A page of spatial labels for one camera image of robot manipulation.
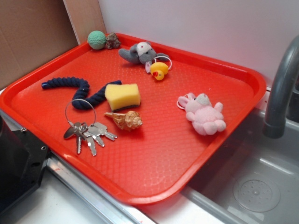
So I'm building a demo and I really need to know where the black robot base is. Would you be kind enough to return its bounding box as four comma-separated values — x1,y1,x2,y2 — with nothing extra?
0,118,50,214

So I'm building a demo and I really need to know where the pink plush bunny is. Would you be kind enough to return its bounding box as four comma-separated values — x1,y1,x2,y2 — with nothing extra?
177,93,227,136

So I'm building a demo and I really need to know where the grey plush bunny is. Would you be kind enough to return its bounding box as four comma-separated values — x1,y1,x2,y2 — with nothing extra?
118,42,170,74

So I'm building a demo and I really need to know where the red plastic tray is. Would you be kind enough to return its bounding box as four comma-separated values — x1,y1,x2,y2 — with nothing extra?
0,43,266,205

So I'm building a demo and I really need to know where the tan seashell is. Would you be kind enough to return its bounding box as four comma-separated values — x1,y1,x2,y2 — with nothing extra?
104,111,143,132

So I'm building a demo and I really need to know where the yellow sponge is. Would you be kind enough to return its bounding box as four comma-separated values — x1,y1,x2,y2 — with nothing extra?
105,84,141,111

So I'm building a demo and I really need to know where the yellow rubber duck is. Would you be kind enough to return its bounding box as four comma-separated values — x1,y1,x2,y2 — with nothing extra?
150,62,169,81

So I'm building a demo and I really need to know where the silver key rightmost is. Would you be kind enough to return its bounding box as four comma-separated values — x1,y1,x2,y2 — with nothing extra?
88,122,118,147

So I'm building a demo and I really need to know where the silver key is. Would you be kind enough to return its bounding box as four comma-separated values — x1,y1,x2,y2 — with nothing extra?
77,123,87,154
64,122,82,139
88,122,118,147
84,132,97,156

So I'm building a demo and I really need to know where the silver key middle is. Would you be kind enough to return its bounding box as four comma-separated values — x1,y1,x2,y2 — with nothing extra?
84,132,97,156

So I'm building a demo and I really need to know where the silver key leftmost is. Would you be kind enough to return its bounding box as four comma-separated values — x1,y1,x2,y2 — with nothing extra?
64,122,82,139

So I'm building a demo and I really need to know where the brown rock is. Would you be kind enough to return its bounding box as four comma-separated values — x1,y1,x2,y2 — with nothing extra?
105,32,121,49

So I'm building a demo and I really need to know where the green textured ball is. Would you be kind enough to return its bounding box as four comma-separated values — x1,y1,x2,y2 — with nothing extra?
87,30,106,50

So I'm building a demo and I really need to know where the grey plastic sink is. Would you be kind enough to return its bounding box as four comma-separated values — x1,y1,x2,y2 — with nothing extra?
182,109,299,224

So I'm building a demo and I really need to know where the brown cardboard panel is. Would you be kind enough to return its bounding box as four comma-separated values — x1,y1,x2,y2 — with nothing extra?
0,0,79,91

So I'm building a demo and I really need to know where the grey faucet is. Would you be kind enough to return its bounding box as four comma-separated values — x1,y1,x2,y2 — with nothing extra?
263,36,299,139

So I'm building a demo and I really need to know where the navy blue rope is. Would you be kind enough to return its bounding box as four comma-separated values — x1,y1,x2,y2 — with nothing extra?
41,77,122,111

